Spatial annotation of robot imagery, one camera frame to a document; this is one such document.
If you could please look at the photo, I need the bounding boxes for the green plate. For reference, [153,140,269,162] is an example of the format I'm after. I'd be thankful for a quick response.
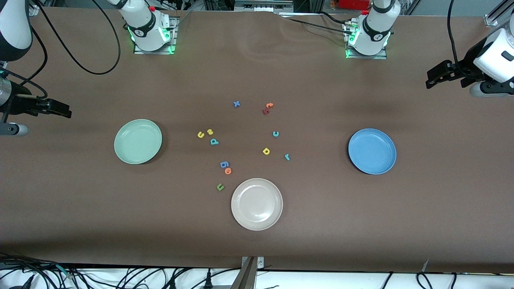
[114,119,163,165]

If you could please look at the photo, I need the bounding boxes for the blue plate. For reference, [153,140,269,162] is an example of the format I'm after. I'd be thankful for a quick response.
[348,128,397,175]

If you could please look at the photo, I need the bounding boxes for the red box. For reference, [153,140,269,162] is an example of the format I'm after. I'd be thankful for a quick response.
[338,0,370,10]

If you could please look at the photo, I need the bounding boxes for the grey metal equipment rack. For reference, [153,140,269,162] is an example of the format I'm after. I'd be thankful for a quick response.
[203,0,322,12]

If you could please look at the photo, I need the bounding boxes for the beige plate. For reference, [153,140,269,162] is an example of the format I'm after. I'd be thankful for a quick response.
[231,178,284,231]

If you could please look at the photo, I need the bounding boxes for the brown table cover mat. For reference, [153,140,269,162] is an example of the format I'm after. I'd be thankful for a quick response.
[0,7,514,273]

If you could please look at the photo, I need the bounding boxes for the aluminium profile bar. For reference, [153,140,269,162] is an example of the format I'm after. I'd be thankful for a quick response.
[231,257,258,289]

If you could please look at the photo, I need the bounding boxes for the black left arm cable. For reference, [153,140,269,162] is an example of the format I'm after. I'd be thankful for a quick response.
[446,0,482,81]

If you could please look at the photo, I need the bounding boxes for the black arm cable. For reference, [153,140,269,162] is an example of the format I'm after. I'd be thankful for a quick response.
[0,0,121,99]
[446,0,482,81]

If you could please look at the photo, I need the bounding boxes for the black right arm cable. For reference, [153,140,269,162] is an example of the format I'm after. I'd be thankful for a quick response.
[0,0,121,99]

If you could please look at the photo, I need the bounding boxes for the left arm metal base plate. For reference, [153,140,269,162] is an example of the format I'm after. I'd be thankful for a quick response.
[345,22,388,60]

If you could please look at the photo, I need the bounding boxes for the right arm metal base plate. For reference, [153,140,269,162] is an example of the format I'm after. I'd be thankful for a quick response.
[133,16,178,55]

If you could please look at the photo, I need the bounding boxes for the black base cable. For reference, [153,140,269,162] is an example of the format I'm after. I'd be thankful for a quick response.
[279,12,351,35]

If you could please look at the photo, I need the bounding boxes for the teal tipped cable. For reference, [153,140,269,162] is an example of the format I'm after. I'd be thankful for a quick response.
[54,263,75,279]

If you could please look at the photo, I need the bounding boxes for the silver metal bracket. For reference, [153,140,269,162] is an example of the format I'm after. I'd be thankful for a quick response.
[241,256,265,269]

